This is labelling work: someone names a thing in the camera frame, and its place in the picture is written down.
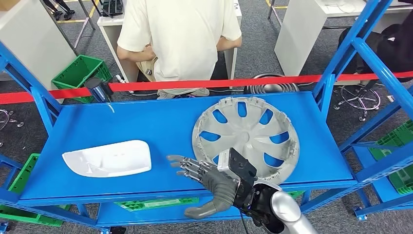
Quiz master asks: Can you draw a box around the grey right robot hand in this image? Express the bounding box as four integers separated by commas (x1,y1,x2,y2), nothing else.
166,154,241,221

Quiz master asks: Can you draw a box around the silver plastic wheel hubcap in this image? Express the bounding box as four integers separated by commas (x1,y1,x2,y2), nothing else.
192,96,300,185

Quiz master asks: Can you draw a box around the red barrier belt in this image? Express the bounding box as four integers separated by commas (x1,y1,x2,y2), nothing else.
0,71,413,106

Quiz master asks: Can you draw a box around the white plastic mirror cover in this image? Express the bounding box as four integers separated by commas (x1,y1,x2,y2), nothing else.
62,139,152,178

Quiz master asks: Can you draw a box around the person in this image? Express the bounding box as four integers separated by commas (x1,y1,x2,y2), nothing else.
337,13,413,83
116,0,243,100

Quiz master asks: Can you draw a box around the chrome swivel chair base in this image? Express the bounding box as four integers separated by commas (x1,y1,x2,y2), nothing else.
333,84,381,123
0,109,25,149

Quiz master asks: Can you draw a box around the open green plastic crate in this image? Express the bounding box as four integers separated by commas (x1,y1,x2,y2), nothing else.
0,153,72,228
51,54,113,104

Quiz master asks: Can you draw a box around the white cabinet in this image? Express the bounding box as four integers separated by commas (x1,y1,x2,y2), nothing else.
0,0,77,91

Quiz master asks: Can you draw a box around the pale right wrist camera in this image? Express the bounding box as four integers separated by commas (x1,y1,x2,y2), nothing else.
217,148,258,188

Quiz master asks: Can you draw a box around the grey coiled hose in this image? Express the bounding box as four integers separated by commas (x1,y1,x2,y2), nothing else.
244,73,300,95

